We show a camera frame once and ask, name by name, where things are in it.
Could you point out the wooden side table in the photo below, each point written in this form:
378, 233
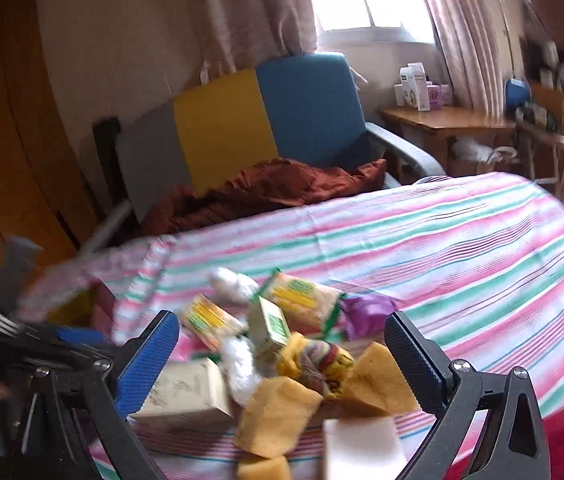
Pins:
437, 130

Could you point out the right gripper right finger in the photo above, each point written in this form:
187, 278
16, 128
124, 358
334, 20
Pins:
453, 391

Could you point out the white plastic bag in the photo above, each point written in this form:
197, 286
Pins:
244, 368
483, 157

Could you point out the wooden wardrobe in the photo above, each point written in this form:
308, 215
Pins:
43, 194

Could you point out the tricolour armchair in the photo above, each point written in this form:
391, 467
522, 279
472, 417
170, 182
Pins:
302, 107

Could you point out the white plastic bag under table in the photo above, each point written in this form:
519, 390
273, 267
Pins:
483, 157

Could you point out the pink curtain right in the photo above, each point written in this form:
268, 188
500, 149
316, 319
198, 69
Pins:
472, 36

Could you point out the pink box on table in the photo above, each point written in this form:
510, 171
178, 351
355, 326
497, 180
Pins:
439, 95

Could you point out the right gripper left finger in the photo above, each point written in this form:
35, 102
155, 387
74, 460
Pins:
132, 374

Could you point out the purple snack pouch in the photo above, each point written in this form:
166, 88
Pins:
365, 314

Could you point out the yellow sponge block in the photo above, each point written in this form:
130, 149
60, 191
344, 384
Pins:
275, 416
257, 468
376, 387

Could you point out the pink curtain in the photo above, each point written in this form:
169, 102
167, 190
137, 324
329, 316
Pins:
237, 34
472, 36

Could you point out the red gold gift box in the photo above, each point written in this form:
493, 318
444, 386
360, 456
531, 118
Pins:
91, 308

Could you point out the pink curtain left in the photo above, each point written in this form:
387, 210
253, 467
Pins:
237, 34

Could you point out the beige medicine box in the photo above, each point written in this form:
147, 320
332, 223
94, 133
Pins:
186, 395

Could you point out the large Weidan cracker pack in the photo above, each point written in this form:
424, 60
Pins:
305, 303

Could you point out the green white small carton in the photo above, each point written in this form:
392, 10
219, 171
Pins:
267, 330

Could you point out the white foam block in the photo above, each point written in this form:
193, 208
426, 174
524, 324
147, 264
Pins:
361, 449

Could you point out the white plastic bag ball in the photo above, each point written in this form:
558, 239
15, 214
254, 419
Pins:
229, 287

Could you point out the white boxes on table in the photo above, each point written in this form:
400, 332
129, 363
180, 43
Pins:
412, 90

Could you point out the small yellow snack pack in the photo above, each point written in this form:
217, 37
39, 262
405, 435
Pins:
210, 323

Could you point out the yellow knitted sock roll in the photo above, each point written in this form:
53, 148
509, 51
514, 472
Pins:
316, 364

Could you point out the rust red jacket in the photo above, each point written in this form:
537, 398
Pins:
268, 186

